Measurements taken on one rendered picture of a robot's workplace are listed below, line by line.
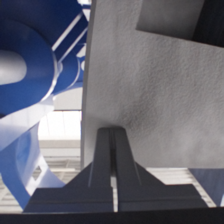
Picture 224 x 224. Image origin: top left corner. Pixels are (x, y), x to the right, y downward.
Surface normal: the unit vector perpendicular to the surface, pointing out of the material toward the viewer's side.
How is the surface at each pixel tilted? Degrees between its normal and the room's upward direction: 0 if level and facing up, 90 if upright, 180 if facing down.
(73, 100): 90
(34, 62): 90
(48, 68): 90
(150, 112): 90
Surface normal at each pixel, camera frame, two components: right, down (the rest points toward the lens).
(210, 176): -1.00, 0.00
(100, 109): 0.03, 0.28
